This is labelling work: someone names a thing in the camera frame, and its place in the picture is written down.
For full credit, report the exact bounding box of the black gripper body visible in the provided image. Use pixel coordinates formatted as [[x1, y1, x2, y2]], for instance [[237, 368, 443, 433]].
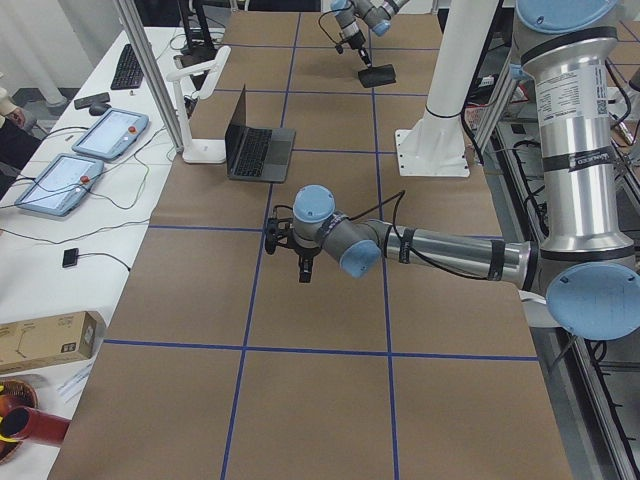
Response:
[[340, 30, 366, 55], [264, 217, 320, 258]]

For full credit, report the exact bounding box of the dark mouse pad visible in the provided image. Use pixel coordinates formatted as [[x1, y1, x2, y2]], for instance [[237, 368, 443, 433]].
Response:
[[358, 64, 396, 88]]

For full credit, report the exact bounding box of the grey laptop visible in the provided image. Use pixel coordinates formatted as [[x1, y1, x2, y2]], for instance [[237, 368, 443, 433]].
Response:
[[225, 87, 296, 183]]

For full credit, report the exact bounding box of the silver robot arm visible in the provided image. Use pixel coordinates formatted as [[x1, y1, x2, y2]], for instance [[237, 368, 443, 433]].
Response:
[[330, 0, 408, 68], [264, 1, 639, 340]]

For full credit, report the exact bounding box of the white desk lamp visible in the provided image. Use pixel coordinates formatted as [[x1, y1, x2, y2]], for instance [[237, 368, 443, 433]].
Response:
[[165, 45, 232, 165]]

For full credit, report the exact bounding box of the far teach pendant tablet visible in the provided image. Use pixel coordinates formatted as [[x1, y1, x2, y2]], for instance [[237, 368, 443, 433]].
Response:
[[72, 108, 149, 161]]

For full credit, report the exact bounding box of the teach pendant tablet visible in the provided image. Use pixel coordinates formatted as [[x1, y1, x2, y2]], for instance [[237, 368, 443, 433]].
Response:
[[14, 154, 104, 217], [72, 108, 149, 161]]

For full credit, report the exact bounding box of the small black puck device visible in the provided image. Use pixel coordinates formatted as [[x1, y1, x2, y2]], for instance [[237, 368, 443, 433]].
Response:
[[62, 248, 80, 268]]

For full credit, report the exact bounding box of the black keyboard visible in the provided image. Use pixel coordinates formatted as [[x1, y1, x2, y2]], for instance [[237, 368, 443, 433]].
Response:
[[110, 44, 144, 90]]

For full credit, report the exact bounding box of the black remote control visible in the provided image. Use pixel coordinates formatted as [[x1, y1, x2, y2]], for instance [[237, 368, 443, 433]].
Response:
[[74, 92, 110, 110]]

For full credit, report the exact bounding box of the near teach pendant tablet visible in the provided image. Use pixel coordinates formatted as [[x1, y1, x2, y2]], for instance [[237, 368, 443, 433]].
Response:
[[14, 154, 104, 217]]

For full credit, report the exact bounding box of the white chair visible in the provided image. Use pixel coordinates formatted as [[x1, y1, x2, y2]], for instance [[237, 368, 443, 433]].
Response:
[[518, 290, 560, 328]]

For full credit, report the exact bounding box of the cardboard box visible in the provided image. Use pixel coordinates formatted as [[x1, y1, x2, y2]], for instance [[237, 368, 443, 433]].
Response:
[[1, 311, 105, 374]]

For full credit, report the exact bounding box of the red cylinder bottle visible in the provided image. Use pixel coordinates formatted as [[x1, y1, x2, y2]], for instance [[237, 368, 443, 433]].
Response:
[[1, 406, 70, 447]]

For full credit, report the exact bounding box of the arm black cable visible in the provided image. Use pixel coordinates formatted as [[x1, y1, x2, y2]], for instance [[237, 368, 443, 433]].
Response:
[[318, 10, 346, 55], [273, 189, 494, 279]]

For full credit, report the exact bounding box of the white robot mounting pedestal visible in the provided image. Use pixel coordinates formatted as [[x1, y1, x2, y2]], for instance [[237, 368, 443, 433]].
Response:
[[396, 0, 500, 178]]

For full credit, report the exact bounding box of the aluminium frame post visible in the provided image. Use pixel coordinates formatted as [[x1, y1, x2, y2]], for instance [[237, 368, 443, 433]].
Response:
[[114, 0, 184, 154]]

